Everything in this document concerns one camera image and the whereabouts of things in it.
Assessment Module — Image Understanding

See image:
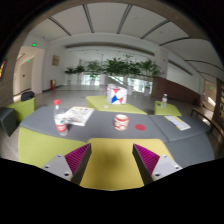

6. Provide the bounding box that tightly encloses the red and white cup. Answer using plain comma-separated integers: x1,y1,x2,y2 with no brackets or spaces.
113,113,130,132

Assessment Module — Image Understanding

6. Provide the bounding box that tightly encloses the flat round red coaster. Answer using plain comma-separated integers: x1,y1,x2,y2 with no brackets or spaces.
134,123,147,131

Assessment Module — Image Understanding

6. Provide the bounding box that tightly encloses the small clear water bottle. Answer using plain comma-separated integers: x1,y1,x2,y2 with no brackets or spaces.
161,93,168,109

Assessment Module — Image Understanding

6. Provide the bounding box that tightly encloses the lime green seat block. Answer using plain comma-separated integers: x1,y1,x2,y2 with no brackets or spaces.
6,97,37,123

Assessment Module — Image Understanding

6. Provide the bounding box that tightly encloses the open printed magazine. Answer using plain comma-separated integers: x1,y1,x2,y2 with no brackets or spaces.
63,106,95,127

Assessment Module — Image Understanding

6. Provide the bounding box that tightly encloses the small lime green low table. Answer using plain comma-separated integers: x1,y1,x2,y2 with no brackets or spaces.
153,100,183,117

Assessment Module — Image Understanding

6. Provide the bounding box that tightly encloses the colourful wall screen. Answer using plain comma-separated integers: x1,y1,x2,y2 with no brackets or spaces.
0,59,7,78

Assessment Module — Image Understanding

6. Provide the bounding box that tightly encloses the framed wall picture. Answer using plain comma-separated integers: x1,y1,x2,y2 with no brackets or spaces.
51,54,61,67

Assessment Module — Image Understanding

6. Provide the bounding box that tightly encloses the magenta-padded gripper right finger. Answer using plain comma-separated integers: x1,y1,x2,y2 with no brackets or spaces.
132,143,183,187

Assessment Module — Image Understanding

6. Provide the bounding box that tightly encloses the black bag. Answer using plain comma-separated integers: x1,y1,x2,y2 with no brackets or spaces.
20,90,36,102

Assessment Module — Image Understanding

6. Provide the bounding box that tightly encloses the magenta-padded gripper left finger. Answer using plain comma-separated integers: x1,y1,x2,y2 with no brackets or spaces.
41,143,93,186

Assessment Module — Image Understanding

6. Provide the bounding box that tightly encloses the yellow and white leaflet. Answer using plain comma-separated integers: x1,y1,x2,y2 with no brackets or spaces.
164,115,192,131

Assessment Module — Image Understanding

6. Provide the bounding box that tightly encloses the clear red-capped water bottle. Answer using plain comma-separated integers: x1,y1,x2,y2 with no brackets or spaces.
53,99,69,137

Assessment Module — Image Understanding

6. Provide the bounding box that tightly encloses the large lime green low table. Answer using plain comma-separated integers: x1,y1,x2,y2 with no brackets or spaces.
85,95,148,116

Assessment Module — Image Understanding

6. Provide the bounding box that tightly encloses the dark grey stool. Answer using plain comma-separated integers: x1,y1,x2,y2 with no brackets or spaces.
0,106,18,137

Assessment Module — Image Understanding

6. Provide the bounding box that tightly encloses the white cube with coloured triangles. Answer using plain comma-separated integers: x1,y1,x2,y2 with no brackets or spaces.
105,84,128,106

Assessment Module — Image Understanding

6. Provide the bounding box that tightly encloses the group of potted plants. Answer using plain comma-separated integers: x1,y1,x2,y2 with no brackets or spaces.
64,54,163,98

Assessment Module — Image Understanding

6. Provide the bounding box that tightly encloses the wooden bench with black frame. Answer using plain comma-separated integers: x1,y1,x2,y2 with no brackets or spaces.
190,105,224,134

